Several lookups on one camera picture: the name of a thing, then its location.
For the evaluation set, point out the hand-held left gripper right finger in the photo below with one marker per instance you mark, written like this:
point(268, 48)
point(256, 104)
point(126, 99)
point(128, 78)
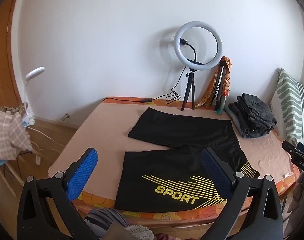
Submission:
point(217, 172)

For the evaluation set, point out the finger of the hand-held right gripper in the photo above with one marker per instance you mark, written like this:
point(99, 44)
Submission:
point(289, 148)

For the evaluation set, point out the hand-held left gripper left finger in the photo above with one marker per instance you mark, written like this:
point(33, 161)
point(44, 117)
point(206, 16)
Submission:
point(83, 172)

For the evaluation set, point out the black pants with yellow print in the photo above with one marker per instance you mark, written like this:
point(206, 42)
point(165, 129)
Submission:
point(167, 165)

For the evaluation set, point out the person's right hand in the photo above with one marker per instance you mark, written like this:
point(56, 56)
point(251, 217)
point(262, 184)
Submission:
point(303, 187)

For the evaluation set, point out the pink fleece blanket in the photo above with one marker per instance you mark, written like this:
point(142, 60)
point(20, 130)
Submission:
point(102, 135)

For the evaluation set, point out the green striped white pillow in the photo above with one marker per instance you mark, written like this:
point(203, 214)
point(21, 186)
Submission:
point(289, 102)

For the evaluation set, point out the white power strip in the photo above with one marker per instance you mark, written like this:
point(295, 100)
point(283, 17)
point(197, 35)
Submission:
point(38, 160)

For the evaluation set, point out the grey striped cloth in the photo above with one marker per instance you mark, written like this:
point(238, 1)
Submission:
point(104, 217)

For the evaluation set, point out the charcoal textured folded garment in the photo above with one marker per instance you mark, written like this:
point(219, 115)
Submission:
point(256, 110)

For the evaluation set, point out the black folded garment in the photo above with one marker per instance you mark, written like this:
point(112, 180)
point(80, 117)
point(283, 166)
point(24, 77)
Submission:
point(242, 127)

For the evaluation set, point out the metal door stopper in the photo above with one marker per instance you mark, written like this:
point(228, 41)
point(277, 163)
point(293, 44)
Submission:
point(65, 116)

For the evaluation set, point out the grey folded garment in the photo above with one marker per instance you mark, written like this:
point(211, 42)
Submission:
point(232, 113)

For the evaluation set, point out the teal cloth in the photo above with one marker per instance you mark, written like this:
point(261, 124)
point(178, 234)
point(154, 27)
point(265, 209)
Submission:
point(220, 107)

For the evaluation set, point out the orange patterned scarf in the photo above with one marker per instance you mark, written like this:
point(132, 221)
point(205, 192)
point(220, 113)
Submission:
point(207, 93)

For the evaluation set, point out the blue chair with wooden legs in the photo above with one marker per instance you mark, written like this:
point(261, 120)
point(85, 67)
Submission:
point(1, 165)

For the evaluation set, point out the beige knitted cloth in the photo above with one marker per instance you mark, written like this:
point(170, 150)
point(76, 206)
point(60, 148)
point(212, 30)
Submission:
point(142, 232)

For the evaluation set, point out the checkered beige cloth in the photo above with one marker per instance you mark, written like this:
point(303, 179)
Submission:
point(7, 135)

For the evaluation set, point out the black folded metal stand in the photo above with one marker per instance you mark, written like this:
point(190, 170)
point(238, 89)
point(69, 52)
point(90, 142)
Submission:
point(220, 85)

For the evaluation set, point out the white desk lamp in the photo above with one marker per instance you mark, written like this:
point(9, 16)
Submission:
point(34, 72)

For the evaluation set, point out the wooden door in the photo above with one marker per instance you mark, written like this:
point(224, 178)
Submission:
point(2, 55)

